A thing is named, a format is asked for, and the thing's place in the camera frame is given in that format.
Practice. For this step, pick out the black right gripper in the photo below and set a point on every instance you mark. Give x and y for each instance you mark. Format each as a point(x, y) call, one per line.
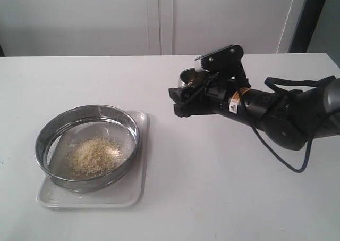
point(216, 89)

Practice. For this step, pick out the small stainless steel cup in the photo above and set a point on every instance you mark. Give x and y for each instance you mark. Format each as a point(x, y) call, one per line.
point(191, 78)

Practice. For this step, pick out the yellow white grain pile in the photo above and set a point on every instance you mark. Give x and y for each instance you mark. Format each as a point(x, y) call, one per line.
point(95, 156)

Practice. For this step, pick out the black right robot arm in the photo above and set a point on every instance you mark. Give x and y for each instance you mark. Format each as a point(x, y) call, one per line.
point(289, 114)

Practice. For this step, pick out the round steel mesh sieve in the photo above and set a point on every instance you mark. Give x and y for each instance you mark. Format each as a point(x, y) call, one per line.
point(63, 133)

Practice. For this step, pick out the white rectangular plastic tray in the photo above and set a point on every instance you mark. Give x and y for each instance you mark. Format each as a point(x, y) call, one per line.
point(123, 193)

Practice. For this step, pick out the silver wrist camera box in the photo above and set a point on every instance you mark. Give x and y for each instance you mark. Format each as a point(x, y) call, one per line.
point(213, 60)

